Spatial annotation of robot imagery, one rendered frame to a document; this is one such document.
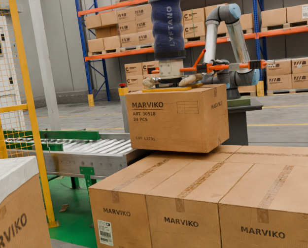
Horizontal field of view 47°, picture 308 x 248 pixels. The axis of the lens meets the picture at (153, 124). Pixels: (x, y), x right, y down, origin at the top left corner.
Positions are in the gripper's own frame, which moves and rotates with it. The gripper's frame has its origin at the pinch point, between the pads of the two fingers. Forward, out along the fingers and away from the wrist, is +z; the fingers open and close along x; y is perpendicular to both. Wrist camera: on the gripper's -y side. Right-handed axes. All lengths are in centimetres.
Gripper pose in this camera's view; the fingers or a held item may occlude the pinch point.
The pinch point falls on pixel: (208, 68)
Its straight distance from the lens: 241.6
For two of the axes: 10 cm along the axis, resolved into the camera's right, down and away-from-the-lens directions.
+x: -1.1, -9.8, -1.6
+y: -8.5, 0.1, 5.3
